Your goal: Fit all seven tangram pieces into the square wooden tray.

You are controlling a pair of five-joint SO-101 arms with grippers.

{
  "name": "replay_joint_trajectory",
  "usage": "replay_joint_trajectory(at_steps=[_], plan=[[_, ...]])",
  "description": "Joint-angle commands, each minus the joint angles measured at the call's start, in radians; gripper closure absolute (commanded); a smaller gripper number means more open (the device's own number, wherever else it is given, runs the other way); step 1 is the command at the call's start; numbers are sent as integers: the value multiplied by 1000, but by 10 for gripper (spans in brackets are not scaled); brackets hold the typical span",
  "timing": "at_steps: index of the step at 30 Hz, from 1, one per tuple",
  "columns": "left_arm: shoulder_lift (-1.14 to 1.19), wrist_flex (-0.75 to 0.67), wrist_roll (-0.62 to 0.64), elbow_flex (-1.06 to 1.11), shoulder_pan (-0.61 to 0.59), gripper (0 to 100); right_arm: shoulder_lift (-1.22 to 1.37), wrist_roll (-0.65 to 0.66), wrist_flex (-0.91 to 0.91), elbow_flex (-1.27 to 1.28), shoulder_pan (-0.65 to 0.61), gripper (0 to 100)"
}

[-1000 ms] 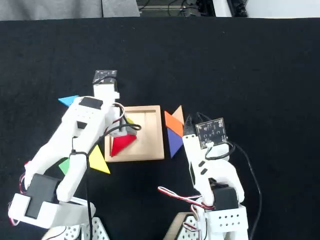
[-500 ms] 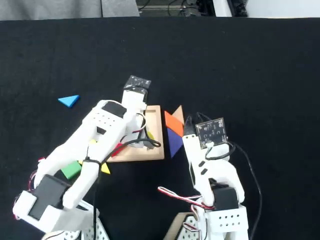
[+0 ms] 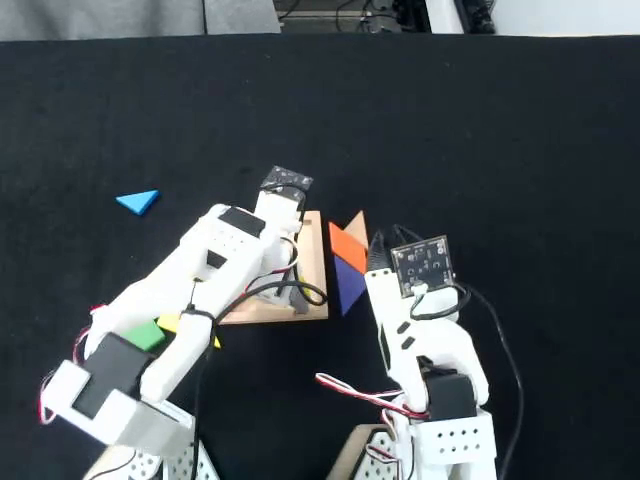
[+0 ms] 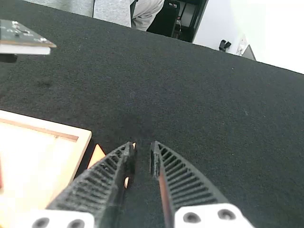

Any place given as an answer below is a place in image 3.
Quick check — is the square wooden tray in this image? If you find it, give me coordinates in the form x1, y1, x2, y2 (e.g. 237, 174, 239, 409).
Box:
218, 209, 330, 325

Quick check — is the yellow tangram piece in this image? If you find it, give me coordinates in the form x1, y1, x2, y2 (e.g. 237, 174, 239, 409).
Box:
156, 313, 222, 350

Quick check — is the green tangram piece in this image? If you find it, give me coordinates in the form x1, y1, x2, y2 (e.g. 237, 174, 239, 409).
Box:
119, 319, 167, 352

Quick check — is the orange parallelogram piece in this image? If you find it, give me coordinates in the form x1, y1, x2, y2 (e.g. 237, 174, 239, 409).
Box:
328, 221, 370, 277

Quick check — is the natural wood triangle piece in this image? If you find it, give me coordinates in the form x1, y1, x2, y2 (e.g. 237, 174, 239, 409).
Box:
344, 210, 370, 247

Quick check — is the dark blue triangle piece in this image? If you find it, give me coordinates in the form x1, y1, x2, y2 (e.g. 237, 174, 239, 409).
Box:
333, 256, 370, 318

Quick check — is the light blue triangle piece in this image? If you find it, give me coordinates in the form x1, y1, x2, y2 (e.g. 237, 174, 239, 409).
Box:
115, 189, 162, 218

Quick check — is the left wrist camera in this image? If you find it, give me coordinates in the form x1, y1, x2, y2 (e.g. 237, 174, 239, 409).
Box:
258, 165, 315, 203

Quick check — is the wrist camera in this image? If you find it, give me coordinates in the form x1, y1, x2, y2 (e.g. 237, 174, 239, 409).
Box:
258, 165, 315, 203
390, 233, 457, 301

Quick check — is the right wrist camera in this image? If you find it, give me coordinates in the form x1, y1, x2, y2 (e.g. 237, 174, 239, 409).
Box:
390, 233, 457, 301

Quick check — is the black cable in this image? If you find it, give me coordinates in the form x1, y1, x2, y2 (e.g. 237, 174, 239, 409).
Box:
452, 281, 526, 480

